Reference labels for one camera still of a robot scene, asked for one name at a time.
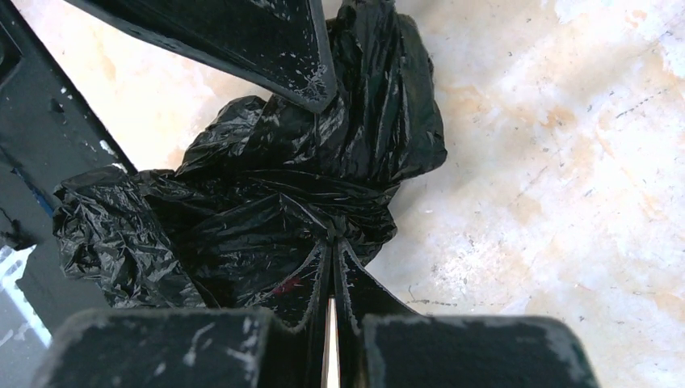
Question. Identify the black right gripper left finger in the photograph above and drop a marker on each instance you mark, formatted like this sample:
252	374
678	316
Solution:
290	325

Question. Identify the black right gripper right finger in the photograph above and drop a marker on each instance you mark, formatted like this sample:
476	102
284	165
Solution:
357	294

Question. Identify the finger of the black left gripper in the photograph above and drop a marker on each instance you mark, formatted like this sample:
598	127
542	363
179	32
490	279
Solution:
281	46

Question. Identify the black trash bag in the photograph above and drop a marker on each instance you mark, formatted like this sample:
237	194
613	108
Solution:
265	182

